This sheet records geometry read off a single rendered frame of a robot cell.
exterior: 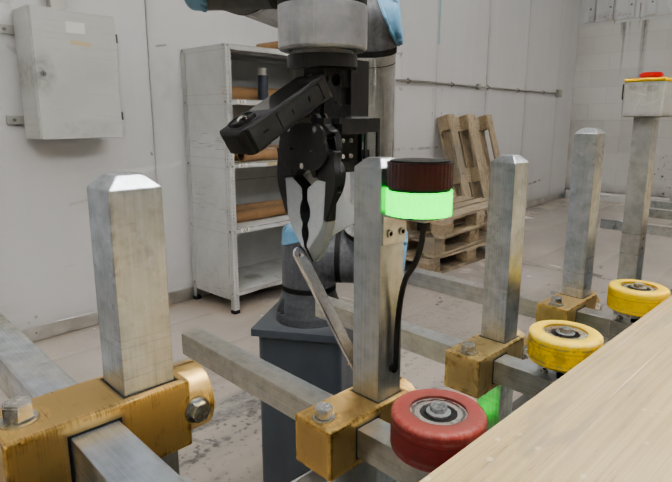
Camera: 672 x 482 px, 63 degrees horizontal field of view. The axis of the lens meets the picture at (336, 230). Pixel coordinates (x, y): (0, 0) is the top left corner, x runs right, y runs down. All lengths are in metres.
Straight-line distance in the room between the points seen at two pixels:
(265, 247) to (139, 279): 3.64
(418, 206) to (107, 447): 0.29
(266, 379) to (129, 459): 0.32
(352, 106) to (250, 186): 3.28
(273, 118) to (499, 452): 0.34
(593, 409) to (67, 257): 2.99
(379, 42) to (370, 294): 0.79
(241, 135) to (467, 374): 0.41
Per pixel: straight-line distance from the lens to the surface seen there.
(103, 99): 3.06
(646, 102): 1.18
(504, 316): 0.76
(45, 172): 3.20
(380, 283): 0.53
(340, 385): 1.52
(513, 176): 0.72
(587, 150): 0.95
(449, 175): 0.49
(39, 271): 3.26
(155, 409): 0.40
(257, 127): 0.51
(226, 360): 0.71
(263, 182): 3.92
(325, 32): 0.54
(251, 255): 3.94
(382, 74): 1.26
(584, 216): 0.96
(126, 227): 0.37
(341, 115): 0.58
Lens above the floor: 1.15
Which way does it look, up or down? 11 degrees down
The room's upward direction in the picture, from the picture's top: straight up
